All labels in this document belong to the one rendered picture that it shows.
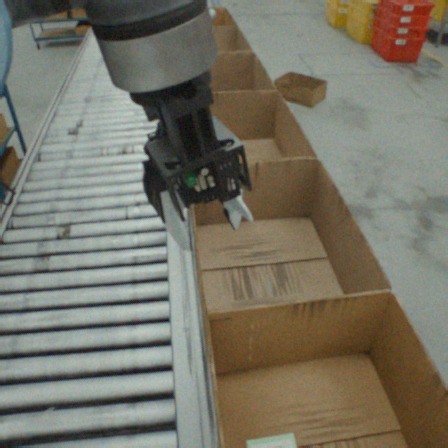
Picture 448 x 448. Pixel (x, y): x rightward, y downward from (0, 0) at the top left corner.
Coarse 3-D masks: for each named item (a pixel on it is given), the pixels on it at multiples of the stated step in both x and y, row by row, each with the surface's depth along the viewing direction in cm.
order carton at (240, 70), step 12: (216, 60) 153; (228, 60) 154; (240, 60) 155; (252, 60) 155; (216, 72) 156; (228, 72) 157; (240, 72) 158; (252, 72) 158; (264, 72) 138; (216, 84) 159; (228, 84) 160; (240, 84) 161; (252, 84) 160; (264, 84) 140
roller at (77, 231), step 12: (36, 228) 121; (48, 228) 121; (60, 228) 121; (72, 228) 121; (84, 228) 121; (96, 228) 122; (108, 228) 122; (120, 228) 122; (132, 228) 123; (144, 228) 123; (156, 228) 123; (12, 240) 119; (24, 240) 119; (36, 240) 120; (48, 240) 120
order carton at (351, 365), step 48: (240, 336) 65; (288, 336) 67; (336, 336) 69; (384, 336) 67; (240, 384) 69; (288, 384) 69; (336, 384) 68; (384, 384) 67; (432, 384) 53; (240, 432) 62; (288, 432) 62; (336, 432) 62; (384, 432) 62; (432, 432) 54
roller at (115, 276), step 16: (64, 272) 108; (80, 272) 107; (96, 272) 108; (112, 272) 108; (128, 272) 108; (144, 272) 108; (160, 272) 109; (0, 288) 104; (16, 288) 105; (32, 288) 105; (48, 288) 106; (64, 288) 107; (80, 288) 107
